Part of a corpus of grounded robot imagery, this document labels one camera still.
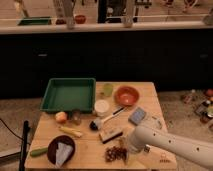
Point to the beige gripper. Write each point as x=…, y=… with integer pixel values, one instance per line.
x=124, y=143

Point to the bunch of brown grapes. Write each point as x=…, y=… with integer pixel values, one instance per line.
x=115, y=153

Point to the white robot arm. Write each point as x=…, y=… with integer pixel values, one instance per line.
x=196, y=151

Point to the white paper cup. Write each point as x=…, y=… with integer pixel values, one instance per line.
x=101, y=107

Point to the green translucent cup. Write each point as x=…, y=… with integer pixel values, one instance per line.
x=107, y=89

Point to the wooden block eraser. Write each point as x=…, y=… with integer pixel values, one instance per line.
x=108, y=135

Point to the silver fork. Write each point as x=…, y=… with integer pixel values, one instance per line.
x=147, y=149

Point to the blue sponge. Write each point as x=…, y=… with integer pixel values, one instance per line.
x=137, y=116

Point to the yellow corn cob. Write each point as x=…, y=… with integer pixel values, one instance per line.
x=71, y=131

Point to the small glass jar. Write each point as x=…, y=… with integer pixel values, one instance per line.
x=76, y=116

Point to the white crumpled cloth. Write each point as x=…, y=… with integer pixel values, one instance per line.
x=62, y=153

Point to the dark brown plate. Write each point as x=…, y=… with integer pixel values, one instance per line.
x=53, y=146

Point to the peach fruit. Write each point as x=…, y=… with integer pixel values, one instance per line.
x=61, y=117

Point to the green plastic tray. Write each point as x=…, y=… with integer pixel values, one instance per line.
x=66, y=94

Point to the green cucumber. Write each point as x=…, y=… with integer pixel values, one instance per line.
x=38, y=152

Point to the black stand pole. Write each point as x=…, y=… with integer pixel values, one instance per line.
x=23, y=152

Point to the background orange bowl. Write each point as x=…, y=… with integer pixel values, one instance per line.
x=80, y=19

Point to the background green tray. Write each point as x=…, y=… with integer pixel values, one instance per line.
x=31, y=21

